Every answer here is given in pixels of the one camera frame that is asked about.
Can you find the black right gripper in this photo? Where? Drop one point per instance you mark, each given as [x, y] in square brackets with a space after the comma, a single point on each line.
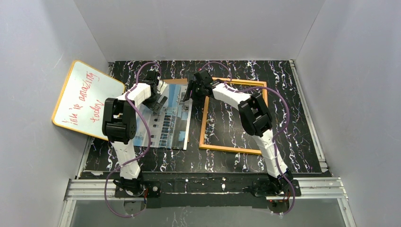
[192, 91]

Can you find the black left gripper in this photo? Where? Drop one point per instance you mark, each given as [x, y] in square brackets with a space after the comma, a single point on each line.
[160, 100]

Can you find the building photo print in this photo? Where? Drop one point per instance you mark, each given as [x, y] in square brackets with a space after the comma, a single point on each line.
[141, 137]

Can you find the yellow wooden picture frame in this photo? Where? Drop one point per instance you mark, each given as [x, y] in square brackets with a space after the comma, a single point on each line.
[203, 145]

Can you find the brown cardboard backing board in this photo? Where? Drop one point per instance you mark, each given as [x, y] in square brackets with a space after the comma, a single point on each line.
[175, 81]

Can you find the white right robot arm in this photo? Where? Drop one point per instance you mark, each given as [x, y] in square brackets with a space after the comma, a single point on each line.
[254, 114]

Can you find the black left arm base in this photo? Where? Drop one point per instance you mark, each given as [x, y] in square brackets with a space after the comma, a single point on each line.
[137, 188]

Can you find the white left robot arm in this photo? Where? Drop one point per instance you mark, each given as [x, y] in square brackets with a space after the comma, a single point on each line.
[120, 119]

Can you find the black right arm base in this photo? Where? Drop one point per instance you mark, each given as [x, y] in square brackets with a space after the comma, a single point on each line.
[281, 190]

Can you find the whiteboard with red writing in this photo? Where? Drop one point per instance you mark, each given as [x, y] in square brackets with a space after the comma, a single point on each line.
[80, 106]

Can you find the aluminium rail base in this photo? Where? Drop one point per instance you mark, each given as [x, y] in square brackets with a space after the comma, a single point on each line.
[310, 187]

